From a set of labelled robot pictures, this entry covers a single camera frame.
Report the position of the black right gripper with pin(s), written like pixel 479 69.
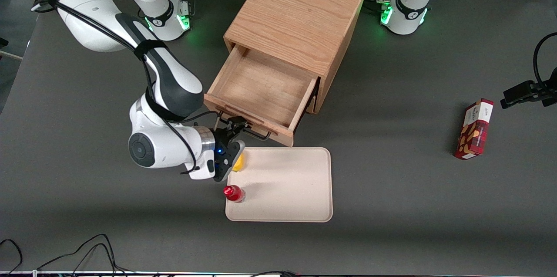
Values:
pixel 220 136

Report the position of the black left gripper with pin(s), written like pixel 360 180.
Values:
pixel 523 91

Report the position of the grey metal rod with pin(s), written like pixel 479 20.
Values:
pixel 11 55

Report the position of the small red bottle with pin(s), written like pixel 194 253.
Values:
pixel 233 193

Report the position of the wooden drawer cabinet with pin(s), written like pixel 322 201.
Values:
pixel 300 11

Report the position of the small yellow object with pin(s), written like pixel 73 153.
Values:
pixel 239 163

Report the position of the red plaid snack box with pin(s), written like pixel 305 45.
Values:
pixel 474 129

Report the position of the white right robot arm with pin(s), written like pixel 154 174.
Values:
pixel 169 81

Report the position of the beige plastic tray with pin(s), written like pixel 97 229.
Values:
pixel 287 185

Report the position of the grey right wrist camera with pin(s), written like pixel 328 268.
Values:
pixel 230 161

